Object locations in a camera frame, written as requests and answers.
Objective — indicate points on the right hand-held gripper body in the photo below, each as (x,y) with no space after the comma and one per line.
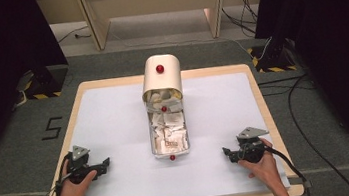
(251,147)

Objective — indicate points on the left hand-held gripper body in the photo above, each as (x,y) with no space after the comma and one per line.
(78,163)

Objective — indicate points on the person's right hand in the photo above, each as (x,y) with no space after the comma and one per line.
(265,167)

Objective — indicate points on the person's left hand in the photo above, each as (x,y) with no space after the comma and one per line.
(73,191)

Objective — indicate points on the white table mat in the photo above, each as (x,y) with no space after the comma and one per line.
(123,134)

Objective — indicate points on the light wooden table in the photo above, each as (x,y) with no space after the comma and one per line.
(263,100)

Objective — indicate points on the tray with crumpled paper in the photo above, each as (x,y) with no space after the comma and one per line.
(171,153)

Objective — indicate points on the pile of white paper packets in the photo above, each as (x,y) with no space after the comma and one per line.
(170,132)

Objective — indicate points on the grey tape strip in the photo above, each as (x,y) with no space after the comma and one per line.
(302,183)

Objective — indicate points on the small cream drawer red knob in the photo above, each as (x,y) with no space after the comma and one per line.
(163,106)

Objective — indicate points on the heap of crumpled white packets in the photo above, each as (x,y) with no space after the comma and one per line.
(162,96)

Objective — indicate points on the stand base with hazard tape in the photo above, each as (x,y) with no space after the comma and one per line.
(272,59)
(42,81)

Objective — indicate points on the cream bread box lid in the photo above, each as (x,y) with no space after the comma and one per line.
(163,75)

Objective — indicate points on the light wooden desk frame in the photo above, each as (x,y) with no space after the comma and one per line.
(100,26)

